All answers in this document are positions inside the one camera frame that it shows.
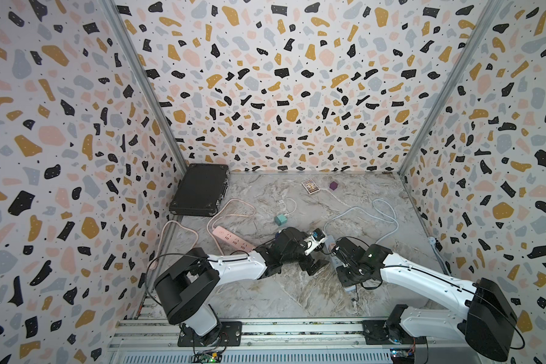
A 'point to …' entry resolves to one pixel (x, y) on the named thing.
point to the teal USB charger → (280, 219)
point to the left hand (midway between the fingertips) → (323, 249)
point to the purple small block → (334, 185)
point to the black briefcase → (199, 189)
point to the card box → (310, 186)
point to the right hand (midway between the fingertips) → (343, 279)
